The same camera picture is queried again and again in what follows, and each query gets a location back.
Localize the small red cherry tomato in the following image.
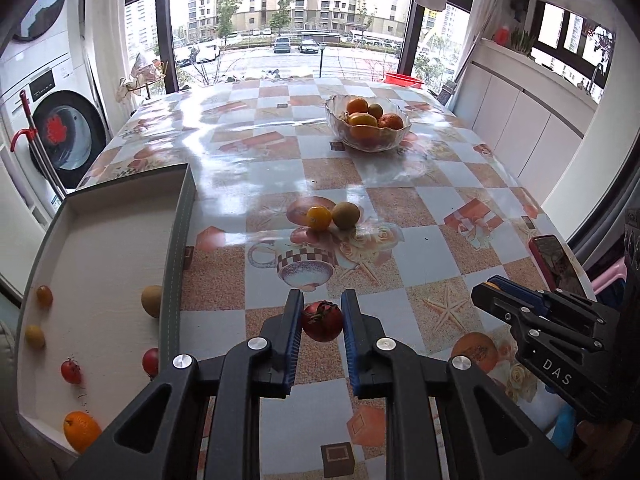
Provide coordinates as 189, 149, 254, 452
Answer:
302, 300, 344, 342

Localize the brownish round fruit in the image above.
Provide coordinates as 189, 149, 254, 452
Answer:
140, 285, 163, 318

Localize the yellow green round fruit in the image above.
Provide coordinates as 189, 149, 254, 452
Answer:
331, 202, 361, 231

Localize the large orange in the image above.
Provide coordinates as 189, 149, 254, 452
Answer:
63, 411, 102, 454

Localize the blue gloved right hand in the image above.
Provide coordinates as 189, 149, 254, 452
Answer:
548, 403, 576, 455

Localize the red case smartphone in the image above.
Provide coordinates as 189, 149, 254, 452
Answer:
528, 235, 587, 298

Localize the red tomato in tray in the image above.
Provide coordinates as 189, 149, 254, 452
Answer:
141, 348, 160, 378

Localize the small orange fruit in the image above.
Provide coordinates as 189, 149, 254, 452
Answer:
306, 206, 333, 232

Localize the white low cabinet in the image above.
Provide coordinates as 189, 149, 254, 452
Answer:
452, 39, 597, 203

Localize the grey shallow tray box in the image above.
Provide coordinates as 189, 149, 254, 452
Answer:
15, 164, 195, 460

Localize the glass fruit bowl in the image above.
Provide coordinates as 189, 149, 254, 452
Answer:
324, 94, 411, 153

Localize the red plastic basin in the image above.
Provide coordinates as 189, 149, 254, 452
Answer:
384, 73, 423, 89

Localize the orange tangerine in tray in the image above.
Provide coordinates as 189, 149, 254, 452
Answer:
36, 285, 53, 309

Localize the tan round fruit in tray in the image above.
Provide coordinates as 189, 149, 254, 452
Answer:
25, 325, 46, 350

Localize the orange in bowl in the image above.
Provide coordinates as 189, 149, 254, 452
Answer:
345, 96, 369, 115

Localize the lower white washing machine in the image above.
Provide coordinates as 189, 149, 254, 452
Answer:
1, 54, 107, 218

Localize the upper white dryer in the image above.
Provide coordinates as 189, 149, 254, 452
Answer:
1, 0, 79, 94

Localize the red handled broom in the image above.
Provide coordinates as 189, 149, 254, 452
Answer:
10, 90, 66, 202

